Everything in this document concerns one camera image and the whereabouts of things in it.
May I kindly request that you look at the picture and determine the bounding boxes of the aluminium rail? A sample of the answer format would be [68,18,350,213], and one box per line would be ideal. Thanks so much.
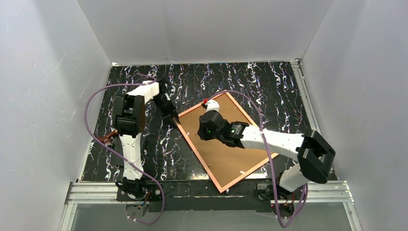
[291,60,334,174]
[65,180,354,204]

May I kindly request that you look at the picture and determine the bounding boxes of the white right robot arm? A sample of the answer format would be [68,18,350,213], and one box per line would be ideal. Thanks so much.
[198,110,335,193]

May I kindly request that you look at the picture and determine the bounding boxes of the brown copper pipe fitting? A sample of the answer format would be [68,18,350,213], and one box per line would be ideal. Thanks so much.
[97,129,118,148]

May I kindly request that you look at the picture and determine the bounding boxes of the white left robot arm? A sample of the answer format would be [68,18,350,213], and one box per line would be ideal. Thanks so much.
[114,78,180,180]

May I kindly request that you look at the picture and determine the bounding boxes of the aluminium right side rail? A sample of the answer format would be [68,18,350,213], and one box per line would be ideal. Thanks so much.
[291,60,334,174]

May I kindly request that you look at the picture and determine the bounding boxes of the red picture frame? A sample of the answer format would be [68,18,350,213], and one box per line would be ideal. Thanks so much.
[177,103,268,193]

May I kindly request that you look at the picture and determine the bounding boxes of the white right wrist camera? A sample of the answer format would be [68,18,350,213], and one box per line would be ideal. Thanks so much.
[201,99,220,112]

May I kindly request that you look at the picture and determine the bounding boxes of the aluminium front rail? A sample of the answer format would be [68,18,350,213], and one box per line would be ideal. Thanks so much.
[65,180,354,204]

